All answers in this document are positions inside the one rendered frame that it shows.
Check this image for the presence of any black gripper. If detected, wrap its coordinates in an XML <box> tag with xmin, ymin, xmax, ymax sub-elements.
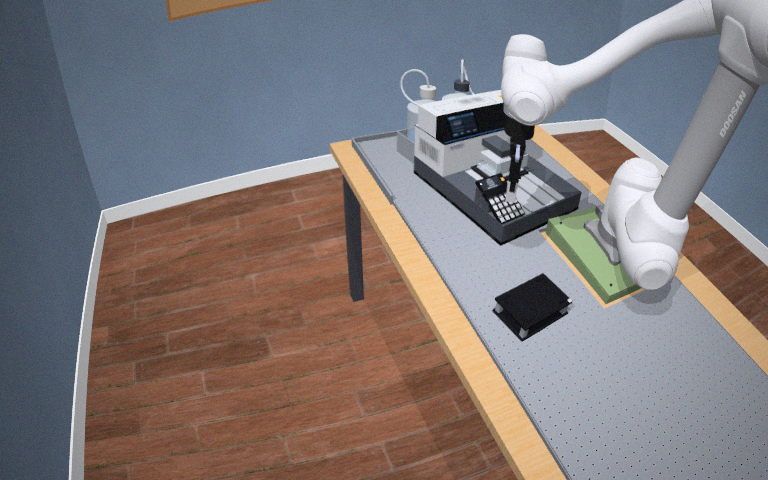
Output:
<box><xmin>504</xmin><ymin>115</ymin><xmax>535</xmax><ymax>203</ymax></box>

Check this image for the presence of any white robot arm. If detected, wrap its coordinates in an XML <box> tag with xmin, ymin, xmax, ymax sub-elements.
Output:
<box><xmin>501</xmin><ymin>0</ymin><xmax>768</xmax><ymax>290</ymax></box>

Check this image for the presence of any grey l-shaped raised edge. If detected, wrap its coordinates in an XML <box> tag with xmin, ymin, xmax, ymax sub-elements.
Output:
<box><xmin>351</xmin><ymin>131</ymin><xmax>397</xmax><ymax>205</ymax></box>

